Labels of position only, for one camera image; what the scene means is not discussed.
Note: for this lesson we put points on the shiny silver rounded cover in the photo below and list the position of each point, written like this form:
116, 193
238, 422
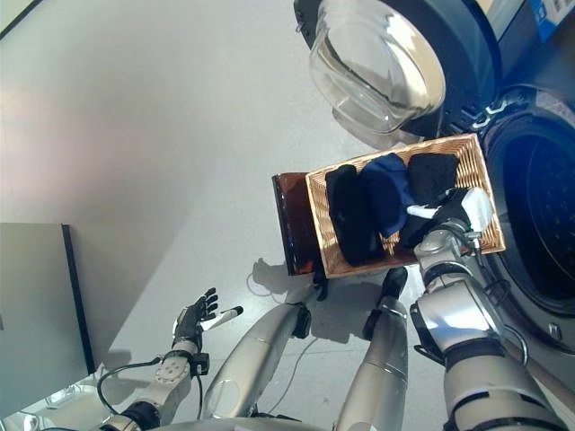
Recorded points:
45, 404

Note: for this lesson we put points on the silver robot torso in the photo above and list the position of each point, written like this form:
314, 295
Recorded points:
247, 424

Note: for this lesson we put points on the round glass washer door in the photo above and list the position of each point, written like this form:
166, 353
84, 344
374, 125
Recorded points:
471, 54

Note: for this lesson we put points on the silver robot right leg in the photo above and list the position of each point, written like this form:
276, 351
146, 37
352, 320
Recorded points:
382, 359

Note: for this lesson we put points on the blue garment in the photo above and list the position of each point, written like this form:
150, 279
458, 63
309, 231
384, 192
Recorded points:
386, 193

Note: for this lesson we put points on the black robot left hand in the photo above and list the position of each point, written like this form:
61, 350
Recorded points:
193, 319

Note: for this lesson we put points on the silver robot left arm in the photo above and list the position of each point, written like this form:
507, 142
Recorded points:
173, 368

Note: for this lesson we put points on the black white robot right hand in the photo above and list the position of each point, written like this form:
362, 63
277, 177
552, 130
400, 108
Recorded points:
474, 208

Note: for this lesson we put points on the small black garment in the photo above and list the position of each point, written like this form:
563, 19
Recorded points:
431, 175

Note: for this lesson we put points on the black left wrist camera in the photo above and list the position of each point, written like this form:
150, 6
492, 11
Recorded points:
201, 364

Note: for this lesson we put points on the rectangular wicker basket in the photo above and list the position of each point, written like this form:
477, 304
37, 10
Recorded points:
323, 251

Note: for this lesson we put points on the blue white energy label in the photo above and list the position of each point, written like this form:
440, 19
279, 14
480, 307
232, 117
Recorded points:
554, 15

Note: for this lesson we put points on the dark grey washing machine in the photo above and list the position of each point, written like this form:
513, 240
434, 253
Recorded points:
512, 54

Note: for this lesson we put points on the grey cabinet panel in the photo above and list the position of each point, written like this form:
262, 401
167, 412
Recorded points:
36, 314

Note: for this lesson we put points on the large black garment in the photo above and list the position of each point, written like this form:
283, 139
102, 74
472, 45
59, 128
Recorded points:
352, 220

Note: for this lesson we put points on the brown acrylic stand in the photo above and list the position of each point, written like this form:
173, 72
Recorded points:
296, 224

